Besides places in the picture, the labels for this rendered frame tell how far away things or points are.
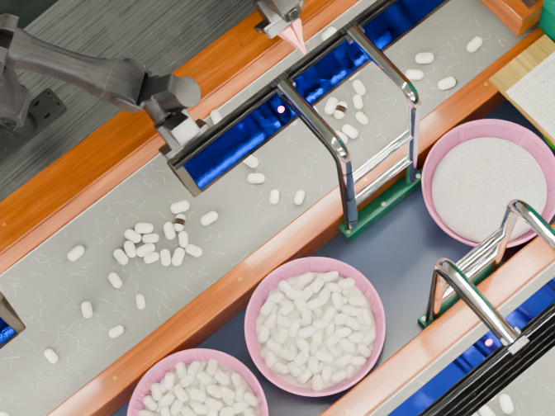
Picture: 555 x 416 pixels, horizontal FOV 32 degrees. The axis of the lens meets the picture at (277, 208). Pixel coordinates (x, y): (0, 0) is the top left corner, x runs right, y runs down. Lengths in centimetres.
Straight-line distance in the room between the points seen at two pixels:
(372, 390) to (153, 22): 97
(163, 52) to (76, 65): 45
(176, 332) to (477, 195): 65
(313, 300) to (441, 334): 25
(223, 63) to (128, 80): 32
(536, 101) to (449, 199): 26
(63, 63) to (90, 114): 41
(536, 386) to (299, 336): 45
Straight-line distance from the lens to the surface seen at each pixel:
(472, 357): 152
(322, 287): 191
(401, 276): 197
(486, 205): 196
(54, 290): 200
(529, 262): 190
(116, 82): 180
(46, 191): 205
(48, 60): 180
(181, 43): 222
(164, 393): 191
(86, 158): 205
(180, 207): 196
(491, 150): 200
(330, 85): 168
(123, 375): 190
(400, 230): 199
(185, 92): 179
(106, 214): 202
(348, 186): 171
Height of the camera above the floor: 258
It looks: 70 degrees down
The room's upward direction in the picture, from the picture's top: 19 degrees counter-clockwise
